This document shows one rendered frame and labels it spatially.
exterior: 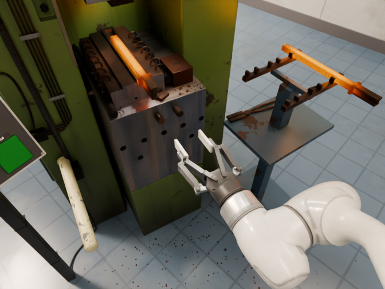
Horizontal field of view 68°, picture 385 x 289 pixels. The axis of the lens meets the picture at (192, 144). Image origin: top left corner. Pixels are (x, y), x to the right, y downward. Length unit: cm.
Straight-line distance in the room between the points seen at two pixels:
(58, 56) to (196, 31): 52
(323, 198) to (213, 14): 84
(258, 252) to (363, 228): 19
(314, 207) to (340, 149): 173
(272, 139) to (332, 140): 116
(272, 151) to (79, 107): 79
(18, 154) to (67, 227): 107
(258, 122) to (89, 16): 87
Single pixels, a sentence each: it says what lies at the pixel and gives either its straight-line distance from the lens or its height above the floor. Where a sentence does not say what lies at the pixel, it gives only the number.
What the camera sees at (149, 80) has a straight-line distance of 99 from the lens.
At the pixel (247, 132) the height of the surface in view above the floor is 68.
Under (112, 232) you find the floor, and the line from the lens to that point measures 181.
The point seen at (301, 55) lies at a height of 95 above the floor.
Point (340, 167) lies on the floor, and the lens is 224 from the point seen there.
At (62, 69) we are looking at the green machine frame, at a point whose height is 103.
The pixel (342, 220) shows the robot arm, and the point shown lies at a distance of 64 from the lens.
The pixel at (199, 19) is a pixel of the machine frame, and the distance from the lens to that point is 122.
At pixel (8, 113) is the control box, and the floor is 108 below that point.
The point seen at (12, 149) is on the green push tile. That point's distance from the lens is 89.
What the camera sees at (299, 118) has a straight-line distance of 142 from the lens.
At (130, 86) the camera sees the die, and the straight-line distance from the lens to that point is 104.
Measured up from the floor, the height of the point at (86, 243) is 64.
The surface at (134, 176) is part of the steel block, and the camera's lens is 128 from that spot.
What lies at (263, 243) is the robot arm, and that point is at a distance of 61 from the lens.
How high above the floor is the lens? 159
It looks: 48 degrees down
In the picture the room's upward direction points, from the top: straight up
